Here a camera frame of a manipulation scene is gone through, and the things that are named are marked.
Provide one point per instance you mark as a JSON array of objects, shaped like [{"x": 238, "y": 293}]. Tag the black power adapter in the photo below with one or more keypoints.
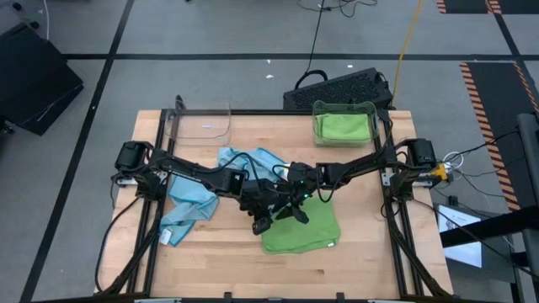
[{"x": 453, "y": 201}]

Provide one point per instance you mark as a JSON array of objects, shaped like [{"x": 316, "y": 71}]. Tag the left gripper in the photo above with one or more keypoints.
[{"x": 259, "y": 198}]

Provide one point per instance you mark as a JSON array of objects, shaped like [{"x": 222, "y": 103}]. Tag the blue microfiber towel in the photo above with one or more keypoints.
[
  {"x": 269, "y": 162},
  {"x": 189, "y": 206}
]

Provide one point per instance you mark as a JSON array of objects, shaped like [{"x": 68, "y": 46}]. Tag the silver mounting plate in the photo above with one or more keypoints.
[
  {"x": 124, "y": 182},
  {"x": 386, "y": 179}
]

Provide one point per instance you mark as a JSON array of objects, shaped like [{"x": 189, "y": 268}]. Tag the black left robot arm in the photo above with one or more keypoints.
[{"x": 189, "y": 174}]

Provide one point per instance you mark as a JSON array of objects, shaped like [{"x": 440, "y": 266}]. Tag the clear plastic basket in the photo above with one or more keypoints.
[
  {"x": 198, "y": 126},
  {"x": 376, "y": 126}
]

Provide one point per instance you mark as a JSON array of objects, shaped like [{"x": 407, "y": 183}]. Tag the silver metal bracket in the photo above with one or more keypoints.
[
  {"x": 386, "y": 301},
  {"x": 158, "y": 301}
]

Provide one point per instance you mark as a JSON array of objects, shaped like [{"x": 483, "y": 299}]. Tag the black equipment case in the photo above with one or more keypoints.
[{"x": 33, "y": 84}]

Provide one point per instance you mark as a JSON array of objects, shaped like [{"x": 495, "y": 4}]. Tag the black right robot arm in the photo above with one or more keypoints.
[{"x": 362, "y": 166}]

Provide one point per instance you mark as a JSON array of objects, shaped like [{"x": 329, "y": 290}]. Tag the black mat with orange stripes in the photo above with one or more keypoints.
[
  {"x": 467, "y": 5},
  {"x": 497, "y": 109}
]

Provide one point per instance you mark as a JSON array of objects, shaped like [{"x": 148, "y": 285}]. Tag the black perforated computer case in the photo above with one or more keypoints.
[{"x": 337, "y": 90}]

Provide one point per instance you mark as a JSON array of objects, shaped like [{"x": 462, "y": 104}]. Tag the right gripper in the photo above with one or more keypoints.
[{"x": 299, "y": 185}]

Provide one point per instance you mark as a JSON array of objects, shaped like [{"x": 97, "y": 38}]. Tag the grey metal post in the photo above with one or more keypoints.
[{"x": 528, "y": 168}]

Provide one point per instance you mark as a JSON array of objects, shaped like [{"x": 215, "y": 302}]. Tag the black metal beam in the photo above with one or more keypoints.
[{"x": 484, "y": 229}]

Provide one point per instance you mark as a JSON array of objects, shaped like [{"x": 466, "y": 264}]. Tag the white paper hang tag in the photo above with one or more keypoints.
[
  {"x": 165, "y": 237},
  {"x": 286, "y": 171}
]

